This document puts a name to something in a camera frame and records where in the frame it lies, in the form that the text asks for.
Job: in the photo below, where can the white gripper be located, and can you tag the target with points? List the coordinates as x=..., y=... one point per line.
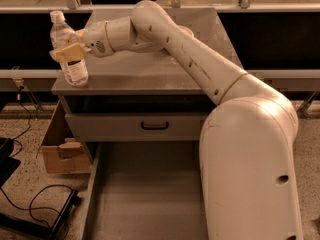
x=95, y=38

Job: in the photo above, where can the clear plastic water bottle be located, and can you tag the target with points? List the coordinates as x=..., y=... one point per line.
x=75, y=71

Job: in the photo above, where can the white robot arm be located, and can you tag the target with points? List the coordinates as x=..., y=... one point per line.
x=246, y=142

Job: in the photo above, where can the closed grey top drawer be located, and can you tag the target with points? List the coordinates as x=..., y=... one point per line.
x=119, y=127

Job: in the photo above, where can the grey drawer cabinet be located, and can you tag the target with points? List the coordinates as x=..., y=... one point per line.
x=129, y=82

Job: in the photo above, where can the open grey middle drawer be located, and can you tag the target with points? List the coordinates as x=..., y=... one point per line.
x=145, y=191

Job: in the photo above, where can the white bowl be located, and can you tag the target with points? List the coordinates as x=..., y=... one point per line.
x=187, y=30

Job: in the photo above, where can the cardboard box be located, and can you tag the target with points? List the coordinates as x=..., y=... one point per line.
x=62, y=153

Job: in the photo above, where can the black device left edge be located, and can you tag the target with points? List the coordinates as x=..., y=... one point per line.
x=7, y=164

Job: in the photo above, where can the black metal stand base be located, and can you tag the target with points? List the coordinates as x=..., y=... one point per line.
x=40, y=228

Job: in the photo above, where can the black drawer handle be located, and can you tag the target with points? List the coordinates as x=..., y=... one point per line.
x=156, y=127

